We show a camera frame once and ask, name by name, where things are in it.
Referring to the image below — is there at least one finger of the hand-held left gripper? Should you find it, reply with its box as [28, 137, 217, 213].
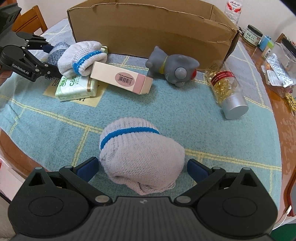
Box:
[24, 50, 63, 79]
[17, 32, 55, 54]

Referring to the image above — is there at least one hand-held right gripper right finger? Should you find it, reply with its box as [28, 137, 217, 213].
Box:
[174, 159, 262, 206]

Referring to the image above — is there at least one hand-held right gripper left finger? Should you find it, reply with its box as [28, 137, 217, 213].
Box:
[28, 157, 112, 206]

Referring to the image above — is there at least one grey blue sock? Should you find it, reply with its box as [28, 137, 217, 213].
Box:
[46, 42, 70, 66]

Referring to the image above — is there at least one green tissue pack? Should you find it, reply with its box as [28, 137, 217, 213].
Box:
[55, 75, 98, 102]

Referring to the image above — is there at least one small white blue-banded sock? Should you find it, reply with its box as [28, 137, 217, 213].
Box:
[57, 40, 108, 77]

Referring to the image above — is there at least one large white blue-banded sock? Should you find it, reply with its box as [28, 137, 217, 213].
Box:
[99, 117, 185, 195]

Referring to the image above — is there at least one long pink box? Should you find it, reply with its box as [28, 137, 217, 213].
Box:
[90, 61, 153, 95]

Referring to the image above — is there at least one gold capsule bottle silver cap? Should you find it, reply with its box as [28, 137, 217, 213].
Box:
[205, 62, 249, 120]

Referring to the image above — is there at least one cardboard box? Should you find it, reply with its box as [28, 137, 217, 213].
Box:
[67, 0, 240, 64]

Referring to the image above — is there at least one grey toy cat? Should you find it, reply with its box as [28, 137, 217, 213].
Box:
[146, 46, 200, 87]

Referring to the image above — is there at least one wooden chair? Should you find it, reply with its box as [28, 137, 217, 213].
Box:
[14, 5, 48, 35]

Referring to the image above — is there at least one blue checked tablecloth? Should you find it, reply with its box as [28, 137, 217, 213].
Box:
[0, 18, 283, 183]

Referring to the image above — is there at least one gold ornament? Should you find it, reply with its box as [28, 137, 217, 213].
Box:
[285, 91, 296, 116]

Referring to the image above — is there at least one large clear jar black lid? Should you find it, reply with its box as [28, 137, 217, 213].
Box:
[261, 37, 296, 98]

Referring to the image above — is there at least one green label jar black lid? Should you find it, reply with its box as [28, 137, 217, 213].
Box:
[243, 24, 263, 47]

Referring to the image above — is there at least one light blue box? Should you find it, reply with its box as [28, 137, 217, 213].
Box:
[258, 35, 274, 52]

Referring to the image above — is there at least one clear plastic water bottle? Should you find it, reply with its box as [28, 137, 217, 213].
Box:
[225, 0, 244, 25]

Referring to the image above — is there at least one white cable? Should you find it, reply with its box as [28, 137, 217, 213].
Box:
[275, 205, 292, 227]

